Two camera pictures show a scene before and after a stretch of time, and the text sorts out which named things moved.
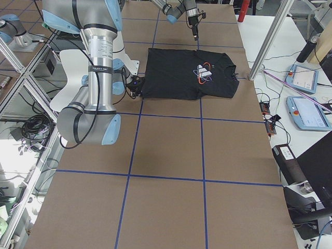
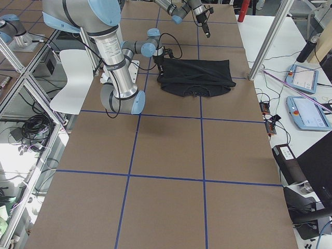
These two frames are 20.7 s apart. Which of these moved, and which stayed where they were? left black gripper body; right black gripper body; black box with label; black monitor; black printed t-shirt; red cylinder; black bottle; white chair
Moved: black printed t-shirt; left black gripper body; right black gripper body
Stayed: black monitor; black bottle; white chair; black box with label; red cylinder
